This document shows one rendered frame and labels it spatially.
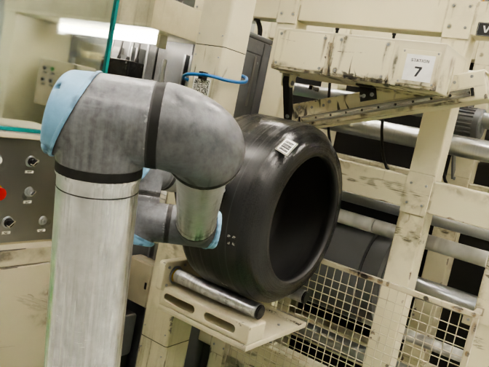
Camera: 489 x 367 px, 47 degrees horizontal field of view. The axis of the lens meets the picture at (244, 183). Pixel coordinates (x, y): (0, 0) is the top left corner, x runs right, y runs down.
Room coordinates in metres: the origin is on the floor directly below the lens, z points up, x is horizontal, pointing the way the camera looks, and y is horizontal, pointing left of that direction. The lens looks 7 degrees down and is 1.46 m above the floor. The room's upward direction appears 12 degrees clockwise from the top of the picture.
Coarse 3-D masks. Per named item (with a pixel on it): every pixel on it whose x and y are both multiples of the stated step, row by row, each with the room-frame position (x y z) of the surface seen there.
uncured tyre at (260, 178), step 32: (256, 128) 1.67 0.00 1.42; (288, 128) 1.66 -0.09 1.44; (256, 160) 1.56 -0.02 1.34; (288, 160) 1.58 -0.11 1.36; (320, 160) 1.94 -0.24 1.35; (224, 192) 1.55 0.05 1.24; (256, 192) 1.52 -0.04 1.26; (288, 192) 2.07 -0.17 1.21; (320, 192) 1.99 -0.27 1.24; (224, 224) 1.53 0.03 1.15; (256, 224) 1.51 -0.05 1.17; (288, 224) 2.04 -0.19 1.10; (320, 224) 1.98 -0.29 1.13; (192, 256) 1.64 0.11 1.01; (224, 256) 1.55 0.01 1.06; (256, 256) 1.53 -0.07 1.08; (288, 256) 1.96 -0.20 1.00; (320, 256) 1.85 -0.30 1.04; (256, 288) 1.60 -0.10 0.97; (288, 288) 1.71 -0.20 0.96
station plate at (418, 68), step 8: (408, 56) 1.79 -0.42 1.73; (416, 56) 1.77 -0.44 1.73; (424, 56) 1.76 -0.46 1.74; (432, 56) 1.74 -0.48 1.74; (408, 64) 1.78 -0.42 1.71; (416, 64) 1.77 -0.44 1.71; (424, 64) 1.75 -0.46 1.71; (432, 64) 1.74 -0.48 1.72; (408, 72) 1.78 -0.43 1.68; (416, 72) 1.77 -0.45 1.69; (424, 72) 1.75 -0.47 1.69; (416, 80) 1.76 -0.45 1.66; (424, 80) 1.75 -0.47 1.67
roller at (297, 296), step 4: (300, 288) 1.85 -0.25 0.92; (296, 292) 1.84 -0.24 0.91; (300, 292) 1.83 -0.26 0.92; (304, 292) 1.83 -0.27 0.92; (308, 292) 1.84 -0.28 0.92; (288, 296) 1.85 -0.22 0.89; (292, 296) 1.84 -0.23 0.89; (296, 296) 1.83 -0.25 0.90; (300, 296) 1.83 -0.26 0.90; (304, 296) 1.82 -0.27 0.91; (308, 296) 1.84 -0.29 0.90; (296, 300) 1.84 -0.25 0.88; (300, 300) 1.83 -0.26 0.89; (304, 300) 1.83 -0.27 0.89; (308, 300) 1.85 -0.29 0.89
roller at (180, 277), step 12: (180, 276) 1.76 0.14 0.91; (192, 276) 1.75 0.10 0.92; (192, 288) 1.73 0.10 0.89; (204, 288) 1.70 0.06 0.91; (216, 288) 1.69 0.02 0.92; (216, 300) 1.68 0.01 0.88; (228, 300) 1.65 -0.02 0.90; (240, 300) 1.63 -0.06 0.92; (252, 300) 1.63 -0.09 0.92; (252, 312) 1.60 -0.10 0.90
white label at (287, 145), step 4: (284, 140) 1.60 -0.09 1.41; (288, 140) 1.61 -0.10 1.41; (280, 144) 1.59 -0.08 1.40; (284, 144) 1.59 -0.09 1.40; (288, 144) 1.59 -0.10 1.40; (292, 144) 1.60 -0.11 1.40; (296, 144) 1.60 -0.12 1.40; (276, 148) 1.58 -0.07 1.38; (280, 148) 1.58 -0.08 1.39; (284, 148) 1.58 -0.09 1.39; (288, 148) 1.58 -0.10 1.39; (292, 148) 1.59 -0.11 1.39; (284, 152) 1.57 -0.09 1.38; (288, 152) 1.57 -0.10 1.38
